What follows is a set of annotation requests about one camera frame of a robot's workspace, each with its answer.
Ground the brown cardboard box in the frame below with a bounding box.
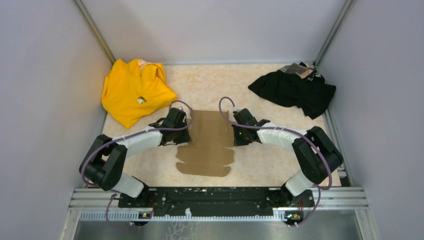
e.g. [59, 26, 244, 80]
[176, 110, 235, 178]

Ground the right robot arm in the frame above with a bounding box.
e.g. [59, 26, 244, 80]
[232, 108, 344, 206]

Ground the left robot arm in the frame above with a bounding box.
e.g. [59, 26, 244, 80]
[79, 107, 191, 207]

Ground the yellow shirt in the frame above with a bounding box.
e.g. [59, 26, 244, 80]
[101, 58, 177, 129]

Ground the black shirt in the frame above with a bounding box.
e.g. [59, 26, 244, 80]
[248, 69, 337, 120]

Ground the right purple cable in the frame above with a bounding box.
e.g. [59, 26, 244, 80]
[218, 96, 333, 227]

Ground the purple cable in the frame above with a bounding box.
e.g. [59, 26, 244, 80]
[218, 96, 333, 227]
[80, 100, 195, 232]

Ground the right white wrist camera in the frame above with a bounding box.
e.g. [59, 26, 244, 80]
[232, 106, 242, 114]

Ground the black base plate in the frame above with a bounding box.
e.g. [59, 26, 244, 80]
[118, 187, 315, 217]

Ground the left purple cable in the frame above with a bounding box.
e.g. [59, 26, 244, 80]
[80, 100, 195, 232]

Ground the aluminium frame rail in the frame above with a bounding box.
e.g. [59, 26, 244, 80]
[69, 187, 369, 223]

